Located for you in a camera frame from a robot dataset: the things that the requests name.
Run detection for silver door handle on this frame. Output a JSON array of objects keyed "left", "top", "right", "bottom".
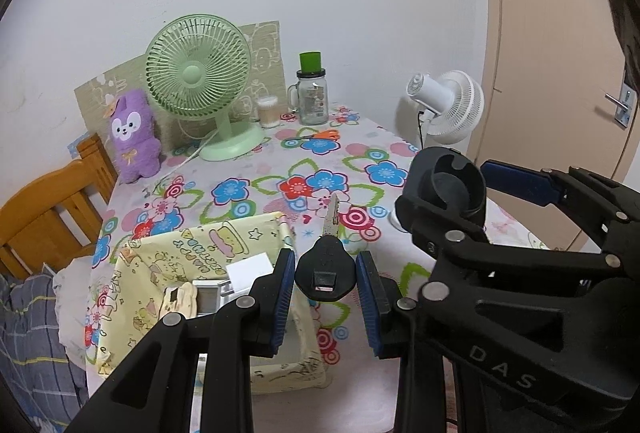
[{"left": 604, "top": 82, "right": 638, "bottom": 128}]

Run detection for patterned green board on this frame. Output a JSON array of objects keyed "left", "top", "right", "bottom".
[{"left": 75, "top": 20, "right": 286, "bottom": 158}]

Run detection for wooden bed headboard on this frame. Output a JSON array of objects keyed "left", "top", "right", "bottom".
[{"left": 1, "top": 134, "right": 116, "bottom": 279}]

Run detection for cotton swab container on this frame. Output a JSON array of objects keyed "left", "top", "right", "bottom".
[{"left": 256, "top": 95, "right": 280, "bottom": 129}]

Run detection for white 45W charger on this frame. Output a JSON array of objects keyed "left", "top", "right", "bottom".
[{"left": 227, "top": 252, "right": 273, "bottom": 294}]

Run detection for orange scissors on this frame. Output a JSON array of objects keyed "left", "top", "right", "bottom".
[{"left": 298, "top": 130, "right": 340, "bottom": 142}]

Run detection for white remote control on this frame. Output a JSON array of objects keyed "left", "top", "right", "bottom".
[{"left": 192, "top": 280, "right": 234, "bottom": 316}]

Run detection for floral tablecloth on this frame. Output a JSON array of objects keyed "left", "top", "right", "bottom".
[{"left": 81, "top": 102, "right": 547, "bottom": 433}]

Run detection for glass jar green lid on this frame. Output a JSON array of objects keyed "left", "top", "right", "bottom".
[{"left": 288, "top": 51, "right": 329, "bottom": 126}]

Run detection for blue plaid bedding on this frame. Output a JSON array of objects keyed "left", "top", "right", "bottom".
[{"left": 1, "top": 274, "right": 88, "bottom": 432}]

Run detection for purple plush bunny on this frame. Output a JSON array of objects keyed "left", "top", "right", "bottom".
[{"left": 105, "top": 89, "right": 162, "bottom": 184}]

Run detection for white oval earbuds case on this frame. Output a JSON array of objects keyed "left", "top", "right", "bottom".
[{"left": 387, "top": 209, "right": 408, "bottom": 234}]

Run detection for beige door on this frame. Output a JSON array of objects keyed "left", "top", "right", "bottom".
[{"left": 466, "top": 0, "right": 640, "bottom": 255}]

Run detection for round hedgehog compact mirror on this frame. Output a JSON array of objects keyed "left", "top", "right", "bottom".
[{"left": 158, "top": 281, "right": 198, "bottom": 319}]

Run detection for yellow fabric storage box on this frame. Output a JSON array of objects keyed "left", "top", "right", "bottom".
[{"left": 85, "top": 212, "right": 328, "bottom": 394}]

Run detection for white standing fan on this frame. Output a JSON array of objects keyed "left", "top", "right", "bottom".
[{"left": 406, "top": 70, "right": 485, "bottom": 145}]

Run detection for green desk fan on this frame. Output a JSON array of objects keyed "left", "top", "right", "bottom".
[{"left": 144, "top": 14, "right": 264, "bottom": 162}]

